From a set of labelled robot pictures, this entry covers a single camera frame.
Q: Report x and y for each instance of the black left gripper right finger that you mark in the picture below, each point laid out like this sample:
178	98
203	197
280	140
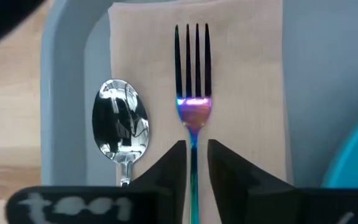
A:
259	199

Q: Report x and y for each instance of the iridescent metal fork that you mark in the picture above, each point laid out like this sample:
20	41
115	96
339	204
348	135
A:
194	112

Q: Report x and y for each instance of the grey serving tray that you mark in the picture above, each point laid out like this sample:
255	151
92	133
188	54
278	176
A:
64	93

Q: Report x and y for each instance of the beige cloth napkin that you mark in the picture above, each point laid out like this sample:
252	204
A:
247	77

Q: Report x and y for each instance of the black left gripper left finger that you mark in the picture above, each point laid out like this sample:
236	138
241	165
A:
104	205

